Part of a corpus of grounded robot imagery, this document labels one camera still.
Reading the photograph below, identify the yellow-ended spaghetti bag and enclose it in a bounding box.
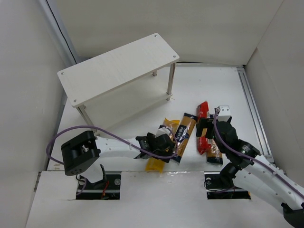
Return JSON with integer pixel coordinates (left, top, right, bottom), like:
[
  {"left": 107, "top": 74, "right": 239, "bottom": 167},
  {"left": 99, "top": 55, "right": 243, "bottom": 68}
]
[{"left": 145, "top": 118, "right": 180, "bottom": 173}]

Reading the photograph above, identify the blue-label spaghetti bag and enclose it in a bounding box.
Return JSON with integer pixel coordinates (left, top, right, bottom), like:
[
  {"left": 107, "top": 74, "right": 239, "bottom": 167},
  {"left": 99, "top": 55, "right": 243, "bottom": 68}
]
[{"left": 172, "top": 113, "right": 198, "bottom": 164}]

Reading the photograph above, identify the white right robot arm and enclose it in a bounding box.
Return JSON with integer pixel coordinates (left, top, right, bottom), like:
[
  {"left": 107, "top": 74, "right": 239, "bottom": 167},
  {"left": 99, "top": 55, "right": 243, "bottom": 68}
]
[{"left": 203, "top": 118, "right": 304, "bottom": 228}]

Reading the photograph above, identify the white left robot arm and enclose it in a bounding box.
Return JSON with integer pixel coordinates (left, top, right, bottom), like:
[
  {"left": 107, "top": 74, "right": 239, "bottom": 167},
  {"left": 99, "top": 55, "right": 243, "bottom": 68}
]
[{"left": 61, "top": 122, "right": 195, "bottom": 188}]

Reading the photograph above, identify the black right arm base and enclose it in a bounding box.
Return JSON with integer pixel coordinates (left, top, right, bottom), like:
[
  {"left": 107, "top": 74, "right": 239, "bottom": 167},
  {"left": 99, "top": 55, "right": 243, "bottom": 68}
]
[{"left": 204, "top": 172, "right": 251, "bottom": 200}]

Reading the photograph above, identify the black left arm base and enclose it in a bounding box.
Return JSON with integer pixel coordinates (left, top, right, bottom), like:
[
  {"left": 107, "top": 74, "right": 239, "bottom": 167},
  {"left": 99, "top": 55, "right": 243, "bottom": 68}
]
[{"left": 76, "top": 172, "right": 121, "bottom": 200}]

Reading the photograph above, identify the white two-tier shelf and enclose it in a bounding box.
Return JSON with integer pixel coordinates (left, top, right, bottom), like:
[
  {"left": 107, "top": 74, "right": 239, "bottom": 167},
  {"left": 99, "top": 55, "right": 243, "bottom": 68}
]
[{"left": 57, "top": 33, "right": 180, "bottom": 129}]

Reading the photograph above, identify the red spaghetti bag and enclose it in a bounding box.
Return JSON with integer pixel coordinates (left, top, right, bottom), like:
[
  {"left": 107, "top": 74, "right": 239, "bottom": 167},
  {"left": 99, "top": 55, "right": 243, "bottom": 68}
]
[{"left": 197, "top": 101, "right": 211, "bottom": 155}]

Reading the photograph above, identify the dark-ended spaghetti bag with barcode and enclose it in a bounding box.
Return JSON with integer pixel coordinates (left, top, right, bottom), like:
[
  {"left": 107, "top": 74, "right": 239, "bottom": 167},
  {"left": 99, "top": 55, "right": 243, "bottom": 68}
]
[{"left": 206, "top": 138, "right": 223, "bottom": 166}]

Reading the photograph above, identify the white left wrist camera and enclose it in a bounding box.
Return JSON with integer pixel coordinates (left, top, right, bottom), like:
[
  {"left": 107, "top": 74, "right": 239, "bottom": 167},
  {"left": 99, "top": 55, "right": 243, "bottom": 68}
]
[{"left": 155, "top": 126, "right": 171, "bottom": 138}]

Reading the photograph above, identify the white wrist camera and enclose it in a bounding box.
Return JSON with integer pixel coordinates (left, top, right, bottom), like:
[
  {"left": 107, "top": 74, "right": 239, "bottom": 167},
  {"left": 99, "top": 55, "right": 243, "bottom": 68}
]
[
  {"left": 155, "top": 126, "right": 171, "bottom": 138},
  {"left": 215, "top": 105, "right": 231, "bottom": 122}
]

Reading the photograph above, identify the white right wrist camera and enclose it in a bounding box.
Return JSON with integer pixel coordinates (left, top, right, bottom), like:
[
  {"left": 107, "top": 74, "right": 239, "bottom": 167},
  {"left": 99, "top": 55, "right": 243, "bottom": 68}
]
[{"left": 215, "top": 105, "right": 231, "bottom": 122}]

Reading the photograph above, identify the aluminium frame rail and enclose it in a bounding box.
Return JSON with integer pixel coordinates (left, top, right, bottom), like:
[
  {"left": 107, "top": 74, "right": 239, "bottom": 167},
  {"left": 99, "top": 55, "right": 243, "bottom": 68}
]
[{"left": 237, "top": 66, "right": 275, "bottom": 164}]

